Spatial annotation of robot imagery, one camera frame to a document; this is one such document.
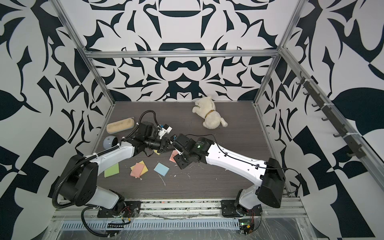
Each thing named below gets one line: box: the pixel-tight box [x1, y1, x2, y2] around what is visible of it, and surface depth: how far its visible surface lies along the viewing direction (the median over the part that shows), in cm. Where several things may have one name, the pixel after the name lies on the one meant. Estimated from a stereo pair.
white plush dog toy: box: [192, 96, 228, 130], surface depth 104 cm
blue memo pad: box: [153, 162, 170, 177], surface depth 89 cm
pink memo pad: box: [169, 149, 179, 164], surface depth 77 cm
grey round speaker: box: [103, 135, 116, 149], surface depth 91 cm
